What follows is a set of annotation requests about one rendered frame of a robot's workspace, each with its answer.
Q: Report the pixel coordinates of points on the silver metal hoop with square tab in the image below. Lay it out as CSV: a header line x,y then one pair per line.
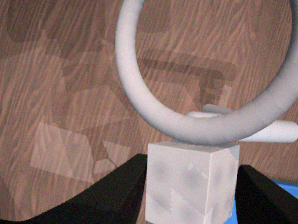
x,y
191,180

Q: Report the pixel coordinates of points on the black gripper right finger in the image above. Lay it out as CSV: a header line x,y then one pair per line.
x,y
259,201

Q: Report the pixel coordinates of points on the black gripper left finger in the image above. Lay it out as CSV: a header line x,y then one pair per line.
x,y
115,199

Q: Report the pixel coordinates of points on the blue tray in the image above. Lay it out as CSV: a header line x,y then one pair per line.
x,y
291,188

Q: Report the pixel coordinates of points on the grey rounded cylinder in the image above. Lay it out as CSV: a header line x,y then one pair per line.
x,y
281,131

